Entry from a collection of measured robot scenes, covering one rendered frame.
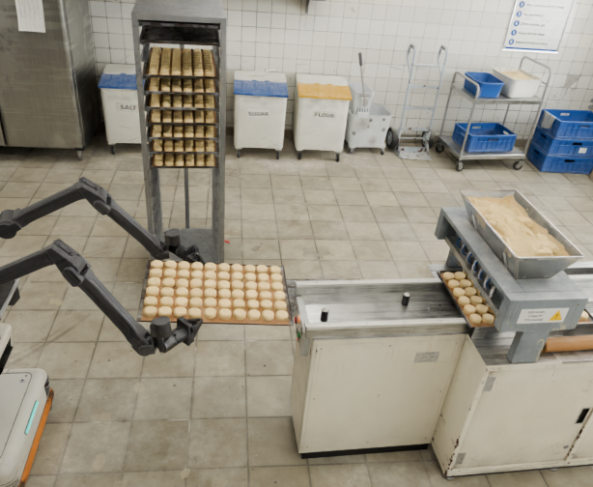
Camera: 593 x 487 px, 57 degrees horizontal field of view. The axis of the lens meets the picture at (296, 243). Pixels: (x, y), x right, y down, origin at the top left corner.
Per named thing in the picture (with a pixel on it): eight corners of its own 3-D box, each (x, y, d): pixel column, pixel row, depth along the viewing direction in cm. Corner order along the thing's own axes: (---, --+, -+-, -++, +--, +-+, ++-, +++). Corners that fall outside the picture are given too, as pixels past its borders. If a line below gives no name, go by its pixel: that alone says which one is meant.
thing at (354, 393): (408, 402, 311) (443, 276, 263) (429, 454, 283) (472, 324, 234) (287, 410, 300) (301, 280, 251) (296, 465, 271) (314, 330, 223)
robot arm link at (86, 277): (69, 258, 188) (57, 273, 178) (81, 250, 187) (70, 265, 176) (147, 344, 204) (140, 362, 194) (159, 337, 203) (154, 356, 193)
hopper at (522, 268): (507, 214, 261) (516, 188, 254) (573, 285, 215) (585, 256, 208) (451, 214, 257) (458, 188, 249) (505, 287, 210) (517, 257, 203)
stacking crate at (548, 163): (573, 159, 646) (579, 144, 635) (590, 175, 612) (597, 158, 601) (524, 157, 640) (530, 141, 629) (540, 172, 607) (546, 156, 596)
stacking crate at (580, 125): (583, 127, 626) (589, 110, 615) (605, 140, 593) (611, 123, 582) (535, 126, 616) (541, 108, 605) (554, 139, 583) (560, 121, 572)
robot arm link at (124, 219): (91, 190, 226) (89, 207, 218) (101, 184, 225) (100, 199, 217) (158, 249, 254) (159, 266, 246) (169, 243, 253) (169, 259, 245)
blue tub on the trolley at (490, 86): (485, 87, 590) (489, 71, 581) (502, 99, 557) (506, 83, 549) (459, 86, 585) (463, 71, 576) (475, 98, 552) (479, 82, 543)
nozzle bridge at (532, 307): (485, 262, 287) (503, 206, 268) (559, 361, 227) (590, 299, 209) (426, 264, 281) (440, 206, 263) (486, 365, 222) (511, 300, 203)
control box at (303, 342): (300, 319, 258) (303, 297, 250) (308, 356, 238) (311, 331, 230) (293, 320, 257) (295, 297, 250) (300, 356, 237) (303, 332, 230)
